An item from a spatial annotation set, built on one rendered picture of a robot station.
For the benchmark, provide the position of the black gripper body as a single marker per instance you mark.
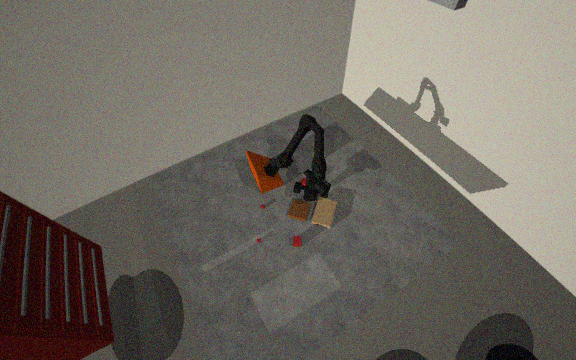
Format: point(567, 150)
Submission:
point(298, 186)

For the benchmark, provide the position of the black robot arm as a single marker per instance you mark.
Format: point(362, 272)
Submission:
point(306, 123)

